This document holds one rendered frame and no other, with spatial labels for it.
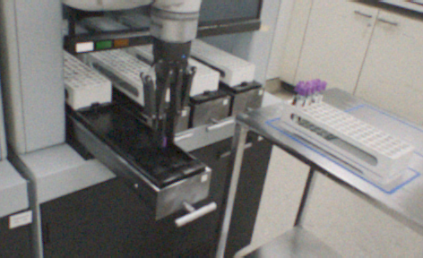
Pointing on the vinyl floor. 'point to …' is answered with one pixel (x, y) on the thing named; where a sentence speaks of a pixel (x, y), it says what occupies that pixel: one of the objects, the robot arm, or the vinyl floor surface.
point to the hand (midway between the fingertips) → (164, 129)
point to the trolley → (341, 176)
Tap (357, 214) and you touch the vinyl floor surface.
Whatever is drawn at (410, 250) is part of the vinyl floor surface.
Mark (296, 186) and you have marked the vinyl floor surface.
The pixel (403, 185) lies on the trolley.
